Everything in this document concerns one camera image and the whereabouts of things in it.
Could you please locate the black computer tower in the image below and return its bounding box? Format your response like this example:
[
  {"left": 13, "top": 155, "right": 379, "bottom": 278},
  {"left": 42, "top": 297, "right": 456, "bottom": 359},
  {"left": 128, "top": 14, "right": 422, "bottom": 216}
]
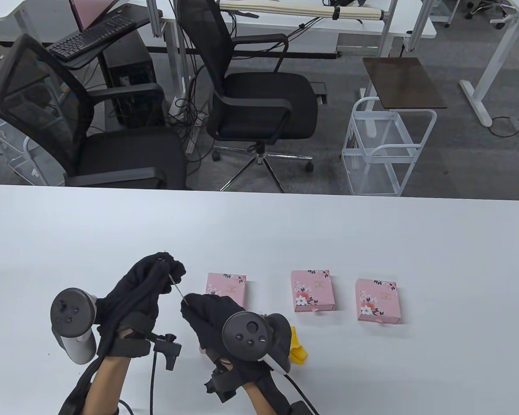
[{"left": 103, "top": 32, "right": 166, "bottom": 128}]

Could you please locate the silver necklace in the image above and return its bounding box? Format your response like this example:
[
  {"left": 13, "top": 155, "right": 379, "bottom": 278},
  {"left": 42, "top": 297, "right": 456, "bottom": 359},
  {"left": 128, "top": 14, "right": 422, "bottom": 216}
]
[{"left": 168, "top": 274, "right": 189, "bottom": 304}]

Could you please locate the black mesh office chair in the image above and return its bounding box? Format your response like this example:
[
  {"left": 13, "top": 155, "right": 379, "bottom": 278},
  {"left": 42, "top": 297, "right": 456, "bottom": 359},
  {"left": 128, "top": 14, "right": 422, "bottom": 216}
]
[{"left": 0, "top": 34, "right": 193, "bottom": 191}]

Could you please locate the dark wooden board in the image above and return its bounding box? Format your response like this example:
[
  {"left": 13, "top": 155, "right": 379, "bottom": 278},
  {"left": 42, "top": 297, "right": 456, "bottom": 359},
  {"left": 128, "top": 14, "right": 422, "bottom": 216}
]
[{"left": 362, "top": 57, "right": 448, "bottom": 109}]

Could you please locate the white wire cart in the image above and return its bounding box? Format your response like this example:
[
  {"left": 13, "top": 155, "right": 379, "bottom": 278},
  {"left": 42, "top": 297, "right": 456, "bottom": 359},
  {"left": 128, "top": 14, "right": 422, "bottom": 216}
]
[
  {"left": 341, "top": 97, "right": 437, "bottom": 197},
  {"left": 0, "top": 103, "right": 65, "bottom": 186}
]

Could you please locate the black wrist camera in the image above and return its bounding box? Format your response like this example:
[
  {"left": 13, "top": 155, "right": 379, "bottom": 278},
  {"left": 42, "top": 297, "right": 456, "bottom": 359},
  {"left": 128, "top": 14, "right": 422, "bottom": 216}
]
[
  {"left": 112, "top": 318, "right": 183, "bottom": 371},
  {"left": 204, "top": 365, "right": 239, "bottom": 403}
]

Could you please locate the tangle of black cables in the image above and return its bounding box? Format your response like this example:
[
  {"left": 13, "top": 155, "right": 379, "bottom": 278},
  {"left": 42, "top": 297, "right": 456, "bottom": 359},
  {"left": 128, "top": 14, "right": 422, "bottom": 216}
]
[{"left": 167, "top": 73, "right": 210, "bottom": 165}]

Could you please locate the black office chair chrome base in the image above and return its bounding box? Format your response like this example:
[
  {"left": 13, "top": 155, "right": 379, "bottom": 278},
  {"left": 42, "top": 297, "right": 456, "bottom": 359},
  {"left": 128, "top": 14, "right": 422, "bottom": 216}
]
[{"left": 176, "top": 0, "right": 328, "bottom": 193}]

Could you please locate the white desk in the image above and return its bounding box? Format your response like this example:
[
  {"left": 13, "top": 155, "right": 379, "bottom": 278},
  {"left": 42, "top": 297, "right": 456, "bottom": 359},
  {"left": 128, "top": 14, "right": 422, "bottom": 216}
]
[
  {"left": 147, "top": 0, "right": 437, "bottom": 93},
  {"left": 0, "top": 0, "right": 152, "bottom": 44},
  {"left": 460, "top": 0, "right": 519, "bottom": 158}
]

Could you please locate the person's right hand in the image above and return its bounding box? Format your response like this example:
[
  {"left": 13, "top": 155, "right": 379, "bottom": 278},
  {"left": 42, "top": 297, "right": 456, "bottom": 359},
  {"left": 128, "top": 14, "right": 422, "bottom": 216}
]
[{"left": 181, "top": 293, "right": 277, "bottom": 384}]

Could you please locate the pink floral jewelry box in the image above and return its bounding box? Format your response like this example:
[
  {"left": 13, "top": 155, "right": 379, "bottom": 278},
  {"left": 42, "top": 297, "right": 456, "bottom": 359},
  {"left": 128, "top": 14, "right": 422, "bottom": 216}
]
[
  {"left": 291, "top": 270, "right": 335, "bottom": 313},
  {"left": 205, "top": 272, "right": 247, "bottom": 310}
]

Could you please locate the black glove cable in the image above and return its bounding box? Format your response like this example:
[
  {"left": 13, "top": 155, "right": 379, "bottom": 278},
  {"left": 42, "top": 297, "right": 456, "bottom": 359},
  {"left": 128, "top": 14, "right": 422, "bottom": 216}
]
[
  {"left": 149, "top": 352, "right": 159, "bottom": 415},
  {"left": 283, "top": 374, "right": 321, "bottom": 415}
]

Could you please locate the pink floral box sleeve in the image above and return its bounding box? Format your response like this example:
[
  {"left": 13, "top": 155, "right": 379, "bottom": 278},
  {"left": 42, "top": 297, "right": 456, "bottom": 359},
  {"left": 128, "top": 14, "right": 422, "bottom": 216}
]
[{"left": 356, "top": 279, "right": 402, "bottom": 325}]

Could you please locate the person's left hand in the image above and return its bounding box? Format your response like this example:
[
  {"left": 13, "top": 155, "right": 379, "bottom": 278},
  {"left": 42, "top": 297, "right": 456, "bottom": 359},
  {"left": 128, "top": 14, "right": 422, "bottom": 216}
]
[{"left": 96, "top": 252, "right": 186, "bottom": 358}]

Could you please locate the grey handheld controller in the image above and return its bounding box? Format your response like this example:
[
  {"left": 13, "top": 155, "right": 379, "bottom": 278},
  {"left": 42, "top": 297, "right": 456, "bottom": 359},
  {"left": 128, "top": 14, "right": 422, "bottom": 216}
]
[
  {"left": 50, "top": 287, "right": 98, "bottom": 364},
  {"left": 222, "top": 312, "right": 293, "bottom": 374}
]

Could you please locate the black keyboard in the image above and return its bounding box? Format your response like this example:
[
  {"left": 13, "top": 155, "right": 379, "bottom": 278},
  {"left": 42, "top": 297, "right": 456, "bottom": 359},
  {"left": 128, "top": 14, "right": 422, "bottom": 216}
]
[{"left": 48, "top": 15, "right": 138, "bottom": 60}]

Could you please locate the distant chair base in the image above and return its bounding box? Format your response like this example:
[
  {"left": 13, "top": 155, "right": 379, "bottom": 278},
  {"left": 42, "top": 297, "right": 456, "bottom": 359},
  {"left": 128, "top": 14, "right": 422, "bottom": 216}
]
[{"left": 464, "top": 0, "right": 518, "bottom": 30}]

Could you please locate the person's right forearm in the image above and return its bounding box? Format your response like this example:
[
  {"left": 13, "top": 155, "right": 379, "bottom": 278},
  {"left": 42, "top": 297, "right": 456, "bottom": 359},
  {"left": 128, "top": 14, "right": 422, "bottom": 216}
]
[{"left": 242, "top": 380, "right": 274, "bottom": 415}]

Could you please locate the person's left forearm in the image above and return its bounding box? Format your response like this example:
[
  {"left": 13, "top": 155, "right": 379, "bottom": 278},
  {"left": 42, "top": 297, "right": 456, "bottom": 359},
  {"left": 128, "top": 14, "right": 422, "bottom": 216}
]
[{"left": 84, "top": 357, "right": 131, "bottom": 415}]

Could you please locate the yellow cloth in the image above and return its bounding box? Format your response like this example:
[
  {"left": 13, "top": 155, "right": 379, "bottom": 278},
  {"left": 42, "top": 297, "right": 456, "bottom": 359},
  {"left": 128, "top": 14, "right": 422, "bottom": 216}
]
[{"left": 289, "top": 326, "right": 308, "bottom": 365}]

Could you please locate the black keyboard tray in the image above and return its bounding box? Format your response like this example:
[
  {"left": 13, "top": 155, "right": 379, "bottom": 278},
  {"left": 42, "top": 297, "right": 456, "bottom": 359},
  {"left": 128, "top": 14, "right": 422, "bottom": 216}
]
[{"left": 48, "top": 9, "right": 163, "bottom": 70}]

